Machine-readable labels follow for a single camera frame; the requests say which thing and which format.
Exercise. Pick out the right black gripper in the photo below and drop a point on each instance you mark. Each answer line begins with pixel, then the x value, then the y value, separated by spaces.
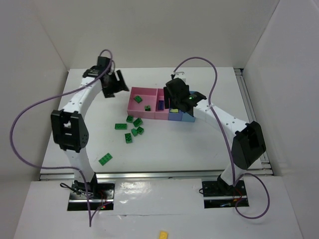
pixel 172 97

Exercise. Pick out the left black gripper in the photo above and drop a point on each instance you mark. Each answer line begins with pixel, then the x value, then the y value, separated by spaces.
pixel 115 83

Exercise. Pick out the purple lego brick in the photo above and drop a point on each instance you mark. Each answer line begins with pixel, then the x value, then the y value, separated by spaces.
pixel 160 105

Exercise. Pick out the green L-shaped lego brick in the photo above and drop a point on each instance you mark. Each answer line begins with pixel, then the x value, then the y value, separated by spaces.
pixel 138 99

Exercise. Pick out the green lego brick bottom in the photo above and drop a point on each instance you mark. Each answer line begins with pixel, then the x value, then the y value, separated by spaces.
pixel 105 159

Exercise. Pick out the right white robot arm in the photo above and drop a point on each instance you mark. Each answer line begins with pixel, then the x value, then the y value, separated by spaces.
pixel 244 141

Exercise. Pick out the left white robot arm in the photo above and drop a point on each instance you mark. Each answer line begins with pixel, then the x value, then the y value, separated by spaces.
pixel 68 125

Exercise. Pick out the small pink container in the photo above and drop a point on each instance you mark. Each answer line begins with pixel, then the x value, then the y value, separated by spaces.
pixel 161 114

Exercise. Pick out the purple blue container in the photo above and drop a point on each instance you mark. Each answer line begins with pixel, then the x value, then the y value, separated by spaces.
pixel 175 116

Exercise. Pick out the large pink container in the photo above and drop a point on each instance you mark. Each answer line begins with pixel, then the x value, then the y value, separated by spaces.
pixel 149 96

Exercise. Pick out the small green lego brick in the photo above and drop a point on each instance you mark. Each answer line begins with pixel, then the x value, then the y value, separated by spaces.
pixel 134 132

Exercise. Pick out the yellow lego brick foreground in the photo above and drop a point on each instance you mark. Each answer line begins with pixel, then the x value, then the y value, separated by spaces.
pixel 163 235

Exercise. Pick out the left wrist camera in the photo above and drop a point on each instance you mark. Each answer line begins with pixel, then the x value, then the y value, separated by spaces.
pixel 93 73

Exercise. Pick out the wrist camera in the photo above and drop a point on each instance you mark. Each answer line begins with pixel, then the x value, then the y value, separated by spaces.
pixel 93 73
pixel 180 75

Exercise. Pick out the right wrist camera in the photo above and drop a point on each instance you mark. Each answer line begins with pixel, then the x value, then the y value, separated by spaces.
pixel 180 75

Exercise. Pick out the aluminium rail front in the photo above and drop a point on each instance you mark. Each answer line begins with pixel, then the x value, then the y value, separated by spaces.
pixel 136 175

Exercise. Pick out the aluminium rail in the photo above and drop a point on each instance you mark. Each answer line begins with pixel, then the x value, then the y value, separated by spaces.
pixel 136 175
pixel 264 159

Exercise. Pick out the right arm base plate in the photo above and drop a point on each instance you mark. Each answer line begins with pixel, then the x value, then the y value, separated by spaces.
pixel 213 197

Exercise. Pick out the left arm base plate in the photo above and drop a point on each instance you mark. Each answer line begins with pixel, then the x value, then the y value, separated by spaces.
pixel 102 199

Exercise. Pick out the aluminium rail right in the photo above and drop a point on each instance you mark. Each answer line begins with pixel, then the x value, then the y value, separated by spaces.
pixel 264 159

